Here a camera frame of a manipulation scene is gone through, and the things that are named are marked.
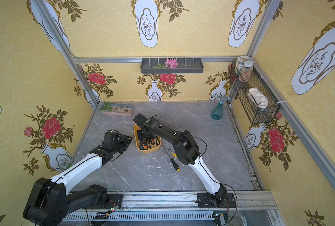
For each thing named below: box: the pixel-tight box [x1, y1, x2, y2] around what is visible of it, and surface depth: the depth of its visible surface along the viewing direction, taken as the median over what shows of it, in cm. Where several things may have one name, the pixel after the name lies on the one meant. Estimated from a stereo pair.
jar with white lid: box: [238, 60, 254, 83], surface depth 82 cm
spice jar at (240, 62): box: [235, 55, 253, 75], surface depth 88 cm
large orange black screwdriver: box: [142, 140, 148, 150], surface depth 92 cm
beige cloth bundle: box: [247, 87, 269, 109], surface depth 70 cm
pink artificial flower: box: [163, 57, 179, 69], surface depth 90 cm
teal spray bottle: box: [210, 96, 232, 121], surface depth 111 cm
